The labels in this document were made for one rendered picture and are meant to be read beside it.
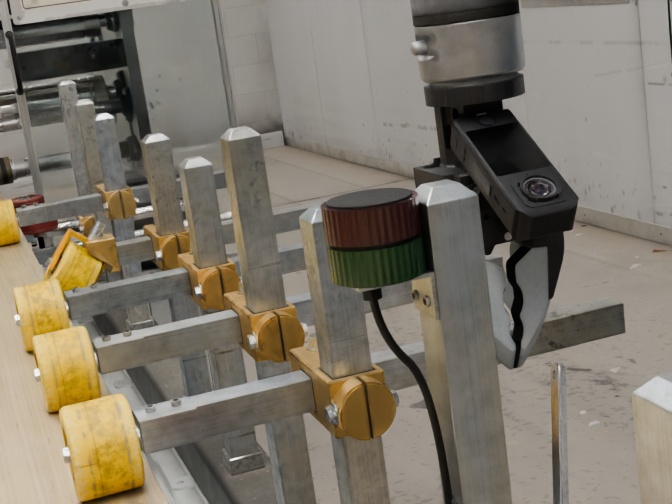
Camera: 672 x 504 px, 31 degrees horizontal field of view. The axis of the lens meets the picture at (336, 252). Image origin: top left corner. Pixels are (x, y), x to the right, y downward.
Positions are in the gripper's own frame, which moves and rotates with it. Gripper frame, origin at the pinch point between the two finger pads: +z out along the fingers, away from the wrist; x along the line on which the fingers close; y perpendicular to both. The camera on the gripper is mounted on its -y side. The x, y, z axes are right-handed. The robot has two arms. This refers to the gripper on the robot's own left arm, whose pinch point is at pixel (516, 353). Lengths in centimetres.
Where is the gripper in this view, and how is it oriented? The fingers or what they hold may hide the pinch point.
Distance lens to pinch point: 89.8
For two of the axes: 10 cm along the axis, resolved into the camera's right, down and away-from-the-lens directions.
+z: 1.4, 9.6, 2.2
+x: -9.4, 2.0, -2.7
